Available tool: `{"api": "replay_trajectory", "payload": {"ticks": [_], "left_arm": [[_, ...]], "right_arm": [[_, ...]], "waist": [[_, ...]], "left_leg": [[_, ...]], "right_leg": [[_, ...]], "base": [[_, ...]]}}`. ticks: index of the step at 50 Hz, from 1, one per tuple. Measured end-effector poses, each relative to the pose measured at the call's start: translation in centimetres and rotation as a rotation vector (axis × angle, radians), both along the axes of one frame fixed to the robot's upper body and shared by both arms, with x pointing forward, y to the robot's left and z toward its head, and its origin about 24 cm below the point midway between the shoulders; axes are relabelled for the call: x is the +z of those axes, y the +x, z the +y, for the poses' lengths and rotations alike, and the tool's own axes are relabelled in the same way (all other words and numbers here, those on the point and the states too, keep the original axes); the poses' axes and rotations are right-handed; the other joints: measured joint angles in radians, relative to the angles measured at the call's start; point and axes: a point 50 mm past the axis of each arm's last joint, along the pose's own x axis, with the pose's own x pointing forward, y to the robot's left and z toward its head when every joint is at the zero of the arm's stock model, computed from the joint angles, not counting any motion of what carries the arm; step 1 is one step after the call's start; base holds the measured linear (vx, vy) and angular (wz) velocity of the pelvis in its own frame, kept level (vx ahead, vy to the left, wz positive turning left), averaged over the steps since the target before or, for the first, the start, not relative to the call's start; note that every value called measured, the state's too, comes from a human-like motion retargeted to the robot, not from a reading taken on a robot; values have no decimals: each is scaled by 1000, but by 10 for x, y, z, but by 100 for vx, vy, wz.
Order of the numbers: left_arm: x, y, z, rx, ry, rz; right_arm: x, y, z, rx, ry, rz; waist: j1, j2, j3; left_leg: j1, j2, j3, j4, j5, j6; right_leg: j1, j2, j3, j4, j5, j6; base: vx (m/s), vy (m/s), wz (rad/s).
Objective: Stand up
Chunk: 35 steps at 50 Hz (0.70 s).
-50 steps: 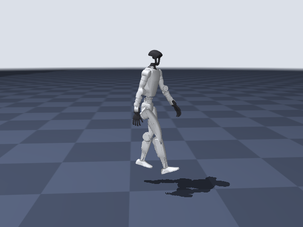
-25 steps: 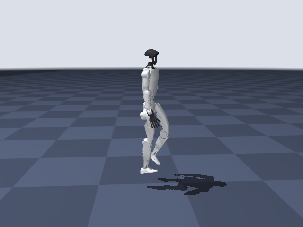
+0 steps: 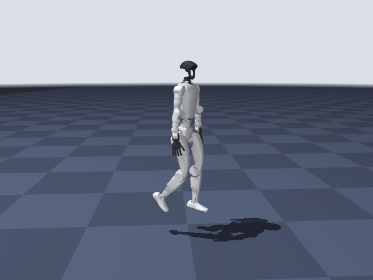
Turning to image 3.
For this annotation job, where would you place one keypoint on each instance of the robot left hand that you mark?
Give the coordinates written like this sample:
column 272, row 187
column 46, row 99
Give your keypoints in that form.
column 200, row 131

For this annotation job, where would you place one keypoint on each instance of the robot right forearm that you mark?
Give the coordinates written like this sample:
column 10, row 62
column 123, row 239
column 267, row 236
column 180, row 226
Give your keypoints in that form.
column 176, row 123

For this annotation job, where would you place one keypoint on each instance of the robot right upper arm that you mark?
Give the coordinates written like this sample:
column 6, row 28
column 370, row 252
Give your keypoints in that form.
column 178, row 93

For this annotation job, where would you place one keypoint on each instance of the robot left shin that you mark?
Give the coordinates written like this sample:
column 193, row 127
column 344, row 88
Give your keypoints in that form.
column 195, row 186

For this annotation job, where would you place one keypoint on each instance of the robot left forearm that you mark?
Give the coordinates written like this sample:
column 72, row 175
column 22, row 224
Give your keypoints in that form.
column 197, row 121

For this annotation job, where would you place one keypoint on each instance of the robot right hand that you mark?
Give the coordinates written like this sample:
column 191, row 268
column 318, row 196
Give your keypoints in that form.
column 176, row 146

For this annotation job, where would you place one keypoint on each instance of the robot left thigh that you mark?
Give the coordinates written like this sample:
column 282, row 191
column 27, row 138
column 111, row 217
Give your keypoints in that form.
column 197, row 152

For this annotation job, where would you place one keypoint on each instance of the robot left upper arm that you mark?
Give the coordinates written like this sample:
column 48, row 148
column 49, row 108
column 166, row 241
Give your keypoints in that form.
column 199, row 108

